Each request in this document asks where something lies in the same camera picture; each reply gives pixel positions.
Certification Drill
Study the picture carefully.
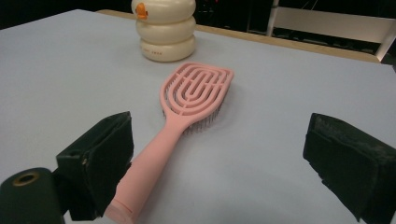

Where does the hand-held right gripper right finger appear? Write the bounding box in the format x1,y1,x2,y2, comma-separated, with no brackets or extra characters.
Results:
303,112,396,224

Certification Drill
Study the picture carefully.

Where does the light blue table mat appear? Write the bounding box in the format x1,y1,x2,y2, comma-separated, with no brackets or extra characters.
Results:
0,8,396,224

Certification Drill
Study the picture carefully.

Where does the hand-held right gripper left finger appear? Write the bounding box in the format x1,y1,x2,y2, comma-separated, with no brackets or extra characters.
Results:
55,111,134,222

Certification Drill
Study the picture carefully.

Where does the wooden table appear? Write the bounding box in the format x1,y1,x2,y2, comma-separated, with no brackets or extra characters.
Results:
96,8,381,64

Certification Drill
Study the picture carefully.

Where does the white desk frame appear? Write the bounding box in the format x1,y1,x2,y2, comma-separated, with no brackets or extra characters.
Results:
265,0,396,62

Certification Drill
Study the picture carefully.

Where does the cream ribbed holder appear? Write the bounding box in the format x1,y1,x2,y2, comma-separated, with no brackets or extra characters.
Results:
131,0,198,63

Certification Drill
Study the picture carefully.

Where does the pink hairbrush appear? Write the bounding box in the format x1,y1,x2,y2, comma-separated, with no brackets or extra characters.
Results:
104,62,235,224

